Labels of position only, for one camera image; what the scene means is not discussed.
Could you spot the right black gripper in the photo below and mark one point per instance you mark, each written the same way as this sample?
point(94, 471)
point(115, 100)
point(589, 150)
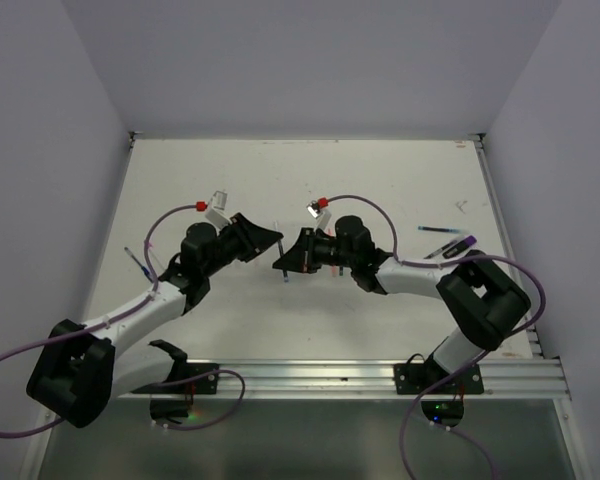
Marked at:
point(301, 257)

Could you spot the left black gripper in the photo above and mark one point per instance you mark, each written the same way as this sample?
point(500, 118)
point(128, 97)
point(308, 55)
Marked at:
point(253, 238)

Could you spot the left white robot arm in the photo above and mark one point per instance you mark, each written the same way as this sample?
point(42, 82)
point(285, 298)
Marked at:
point(82, 366)

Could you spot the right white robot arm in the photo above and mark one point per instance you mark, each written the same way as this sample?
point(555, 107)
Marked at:
point(484, 301)

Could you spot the teal pen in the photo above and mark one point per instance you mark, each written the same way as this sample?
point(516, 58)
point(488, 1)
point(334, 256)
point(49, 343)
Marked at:
point(442, 230)

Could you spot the purple pen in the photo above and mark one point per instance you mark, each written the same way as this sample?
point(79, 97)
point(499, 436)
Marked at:
point(443, 248)

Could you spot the black purple highlighter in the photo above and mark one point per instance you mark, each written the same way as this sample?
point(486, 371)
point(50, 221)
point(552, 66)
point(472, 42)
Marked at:
point(460, 247)

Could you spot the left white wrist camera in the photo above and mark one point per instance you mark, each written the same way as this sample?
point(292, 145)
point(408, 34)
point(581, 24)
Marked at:
point(215, 212)

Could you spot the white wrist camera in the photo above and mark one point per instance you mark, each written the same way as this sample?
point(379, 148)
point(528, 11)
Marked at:
point(319, 210)
point(215, 212)

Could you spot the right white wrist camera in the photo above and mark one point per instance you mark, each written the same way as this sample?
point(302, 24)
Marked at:
point(319, 210)

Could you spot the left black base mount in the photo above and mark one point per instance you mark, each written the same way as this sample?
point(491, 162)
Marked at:
point(200, 380)

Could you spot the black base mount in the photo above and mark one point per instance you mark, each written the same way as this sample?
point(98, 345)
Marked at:
point(416, 374)
point(200, 380)

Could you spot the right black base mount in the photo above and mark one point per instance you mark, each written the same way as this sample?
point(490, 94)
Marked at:
point(416, 374)

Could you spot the aluminium front rail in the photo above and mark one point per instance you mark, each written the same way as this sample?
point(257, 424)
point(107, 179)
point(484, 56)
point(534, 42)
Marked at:
point(535, 379)

